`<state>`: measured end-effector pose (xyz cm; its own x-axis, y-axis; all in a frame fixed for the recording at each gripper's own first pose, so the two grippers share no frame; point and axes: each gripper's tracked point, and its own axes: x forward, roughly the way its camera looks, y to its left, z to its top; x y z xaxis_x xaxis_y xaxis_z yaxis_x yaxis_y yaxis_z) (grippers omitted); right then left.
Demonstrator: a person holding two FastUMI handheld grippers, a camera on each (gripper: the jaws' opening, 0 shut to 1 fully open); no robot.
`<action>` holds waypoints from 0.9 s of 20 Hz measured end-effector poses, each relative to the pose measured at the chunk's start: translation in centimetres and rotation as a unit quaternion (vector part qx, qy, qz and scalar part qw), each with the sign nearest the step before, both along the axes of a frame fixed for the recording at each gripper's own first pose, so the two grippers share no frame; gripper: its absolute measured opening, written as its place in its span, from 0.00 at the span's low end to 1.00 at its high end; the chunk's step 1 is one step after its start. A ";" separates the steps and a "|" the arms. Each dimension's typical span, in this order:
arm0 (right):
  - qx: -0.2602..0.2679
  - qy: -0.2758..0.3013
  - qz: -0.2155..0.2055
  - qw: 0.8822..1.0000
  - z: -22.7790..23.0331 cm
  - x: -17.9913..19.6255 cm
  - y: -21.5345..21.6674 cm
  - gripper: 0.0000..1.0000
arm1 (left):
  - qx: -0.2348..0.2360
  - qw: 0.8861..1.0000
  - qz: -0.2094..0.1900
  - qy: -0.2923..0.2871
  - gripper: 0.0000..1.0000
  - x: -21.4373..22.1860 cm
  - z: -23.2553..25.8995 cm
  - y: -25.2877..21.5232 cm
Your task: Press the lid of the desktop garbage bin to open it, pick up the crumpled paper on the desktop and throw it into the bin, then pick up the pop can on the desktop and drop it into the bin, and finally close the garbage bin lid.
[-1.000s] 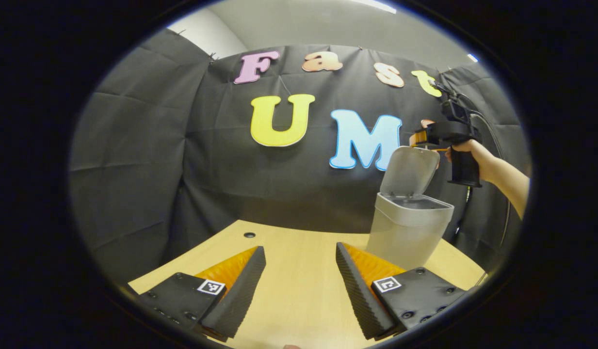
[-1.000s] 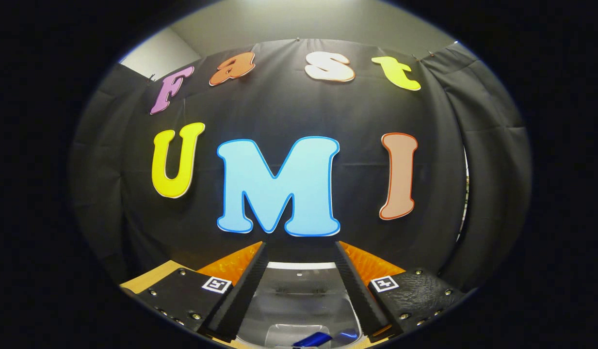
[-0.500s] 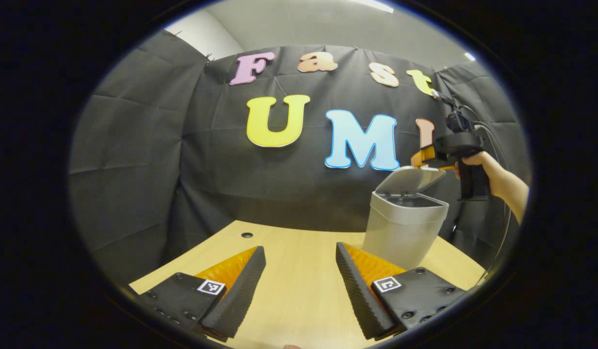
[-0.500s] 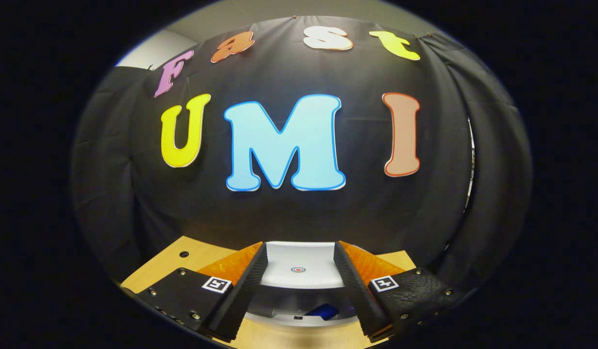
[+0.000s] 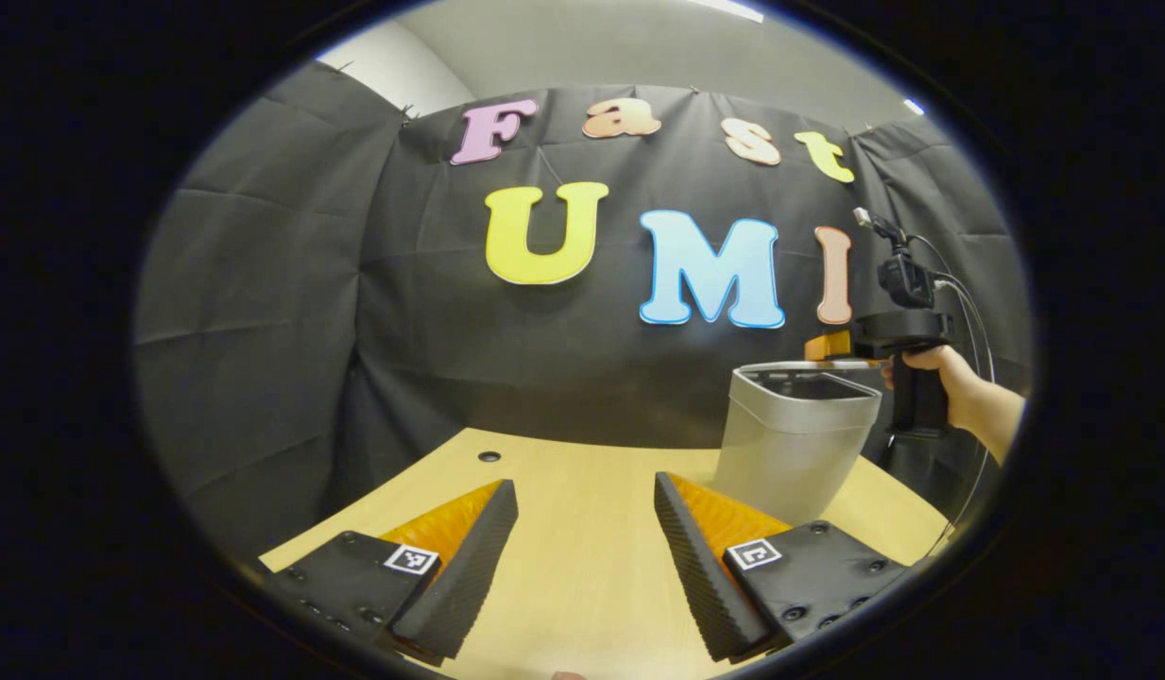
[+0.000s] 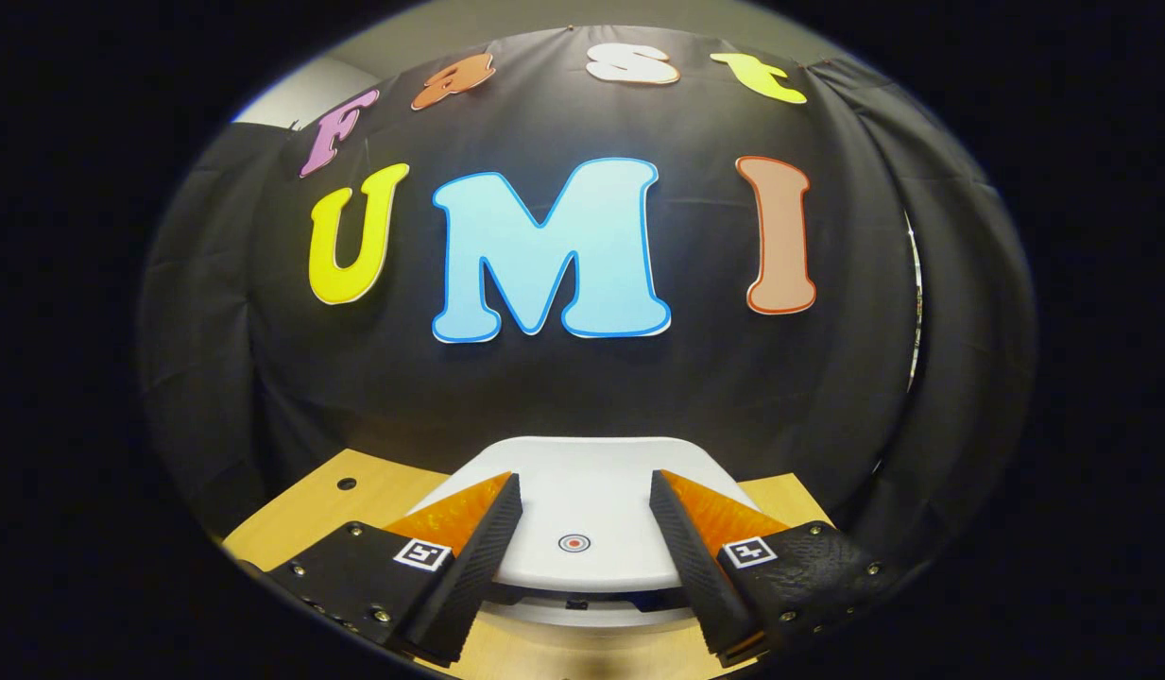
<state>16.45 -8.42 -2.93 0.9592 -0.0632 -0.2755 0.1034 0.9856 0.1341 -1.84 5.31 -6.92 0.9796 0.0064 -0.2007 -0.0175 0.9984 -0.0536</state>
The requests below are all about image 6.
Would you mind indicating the black backdrop cloth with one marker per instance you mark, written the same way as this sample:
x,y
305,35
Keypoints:
x,y
582,397

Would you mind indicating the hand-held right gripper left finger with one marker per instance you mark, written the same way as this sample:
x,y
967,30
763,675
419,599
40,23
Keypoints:
x,y
473,576

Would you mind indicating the wooden desktop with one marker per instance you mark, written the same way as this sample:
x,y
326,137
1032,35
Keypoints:
x,y
327,519

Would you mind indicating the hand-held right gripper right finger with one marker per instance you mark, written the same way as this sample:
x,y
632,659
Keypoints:
x,y
695,576

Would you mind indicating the white desktop garbage bin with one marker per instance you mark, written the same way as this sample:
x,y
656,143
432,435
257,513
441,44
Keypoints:
x,y
582,491

